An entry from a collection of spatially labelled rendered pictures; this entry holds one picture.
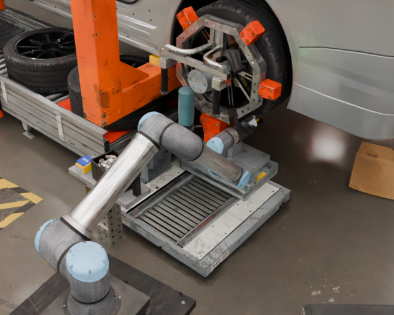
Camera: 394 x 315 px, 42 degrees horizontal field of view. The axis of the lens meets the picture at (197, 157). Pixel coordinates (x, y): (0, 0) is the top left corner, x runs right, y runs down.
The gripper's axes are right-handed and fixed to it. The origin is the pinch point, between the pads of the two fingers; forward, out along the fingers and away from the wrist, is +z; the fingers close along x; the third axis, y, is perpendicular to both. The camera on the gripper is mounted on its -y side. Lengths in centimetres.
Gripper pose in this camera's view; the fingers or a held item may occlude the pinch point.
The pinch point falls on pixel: (252, 115)
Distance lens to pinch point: 275.6
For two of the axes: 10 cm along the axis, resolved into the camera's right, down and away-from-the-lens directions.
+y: 5.2, 8.5, 0.6
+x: 5.6, -2.9, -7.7
